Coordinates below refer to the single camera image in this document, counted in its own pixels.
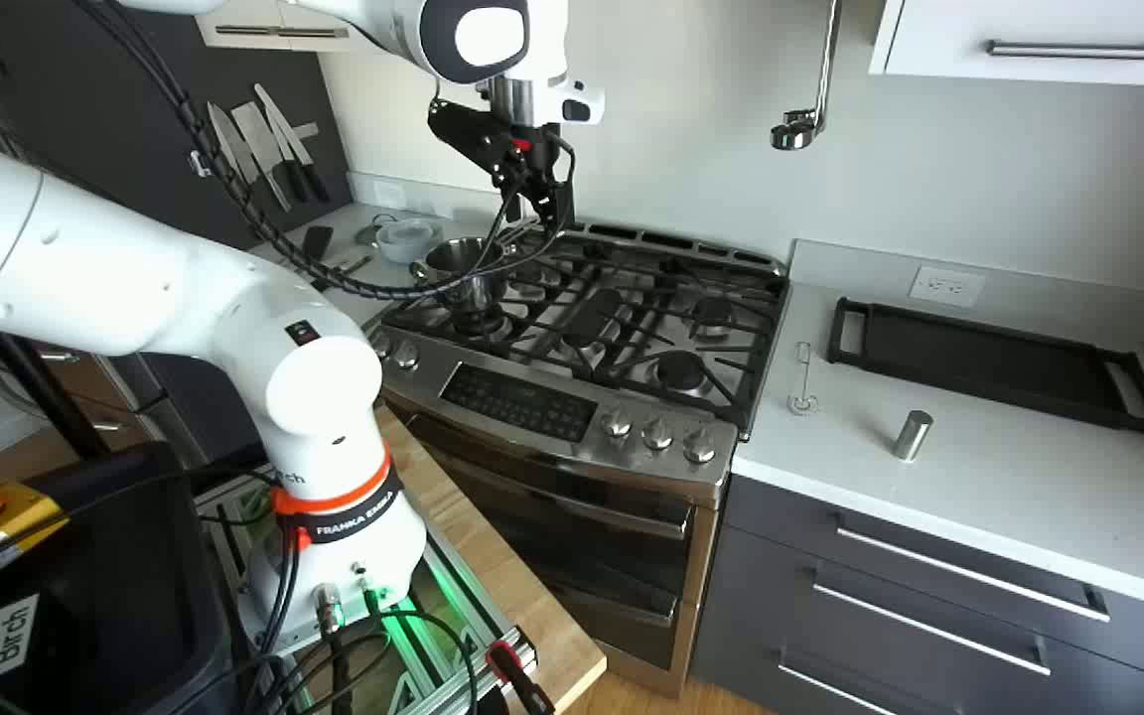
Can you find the white wall outlet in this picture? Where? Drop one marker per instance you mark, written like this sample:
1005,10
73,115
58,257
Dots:
948,287

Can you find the stainless steel gas stove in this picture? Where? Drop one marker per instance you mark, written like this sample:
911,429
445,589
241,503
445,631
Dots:
592,414

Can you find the small silver cylindrical container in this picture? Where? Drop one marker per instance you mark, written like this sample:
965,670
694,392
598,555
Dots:
911,435

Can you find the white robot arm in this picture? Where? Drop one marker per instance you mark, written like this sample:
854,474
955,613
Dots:
103,280

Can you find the stainless steel pot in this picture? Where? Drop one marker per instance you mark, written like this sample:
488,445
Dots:
469,273

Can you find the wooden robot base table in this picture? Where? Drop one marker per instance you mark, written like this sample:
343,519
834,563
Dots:
474,637

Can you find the black griddle tray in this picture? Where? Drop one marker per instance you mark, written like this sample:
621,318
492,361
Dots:
1051,375

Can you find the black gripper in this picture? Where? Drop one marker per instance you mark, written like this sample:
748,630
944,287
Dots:
519,160

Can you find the clear glass on counter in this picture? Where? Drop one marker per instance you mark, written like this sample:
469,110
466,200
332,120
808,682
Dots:
798,380

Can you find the hanging metal ladle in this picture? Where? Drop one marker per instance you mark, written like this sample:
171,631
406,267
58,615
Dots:
808,66

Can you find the white upper cabinet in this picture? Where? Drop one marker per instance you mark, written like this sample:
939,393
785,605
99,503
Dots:
1037,40

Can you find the black controller box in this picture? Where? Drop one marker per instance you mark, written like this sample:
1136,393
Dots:
108,602

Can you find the dark grey drawer cabinet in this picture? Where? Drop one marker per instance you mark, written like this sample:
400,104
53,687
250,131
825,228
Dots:
833,609

